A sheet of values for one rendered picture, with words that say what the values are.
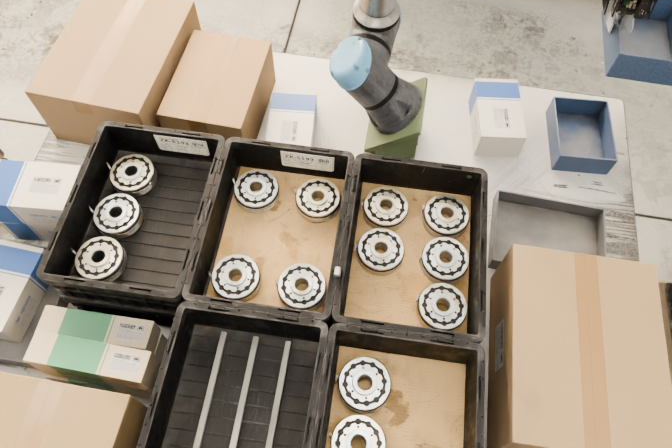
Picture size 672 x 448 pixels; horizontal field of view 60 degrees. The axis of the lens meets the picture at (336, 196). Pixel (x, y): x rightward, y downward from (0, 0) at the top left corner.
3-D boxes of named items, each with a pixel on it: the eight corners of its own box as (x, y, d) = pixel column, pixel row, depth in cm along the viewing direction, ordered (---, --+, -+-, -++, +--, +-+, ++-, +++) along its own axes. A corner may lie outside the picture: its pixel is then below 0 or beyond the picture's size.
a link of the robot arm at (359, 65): (352, 112, 149) (318, 80, 140) (365, 70, 154) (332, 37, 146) (389, 102, 141) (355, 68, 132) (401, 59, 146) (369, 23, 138)
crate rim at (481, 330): (355, 157, 135) (355, 151, 132) (485, 174, 133) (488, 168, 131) (330, 325, 115) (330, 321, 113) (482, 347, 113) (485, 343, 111)
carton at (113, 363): (35, 367, 118) (22, 360, 113) (48, 338, 121) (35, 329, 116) (149, 389, 117) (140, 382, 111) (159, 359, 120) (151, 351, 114)
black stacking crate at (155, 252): (117, 149, 146) (102, 121, 136) (233, 164, 145) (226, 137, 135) (58, 298, 127) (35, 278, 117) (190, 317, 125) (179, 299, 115)
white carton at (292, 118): (275, 109, 167) (272, 89, 159) (317, 112, 167) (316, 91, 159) (266, 168, 157) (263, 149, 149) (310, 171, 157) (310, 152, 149)
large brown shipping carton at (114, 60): (114, 35, 180) (92, -17, 163) (207, 52, 178) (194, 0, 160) (56, 138, 161) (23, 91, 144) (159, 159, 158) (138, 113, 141)
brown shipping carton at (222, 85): (204, 69, 174) (193, 29, 160) (275, 80, 172) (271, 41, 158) (170, 150, 160) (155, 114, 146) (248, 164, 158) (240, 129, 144)
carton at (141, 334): (46, 340, 127) (34, 332, 122) (57, 313, 130) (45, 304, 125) (153, 356, 126) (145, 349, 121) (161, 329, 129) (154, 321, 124)
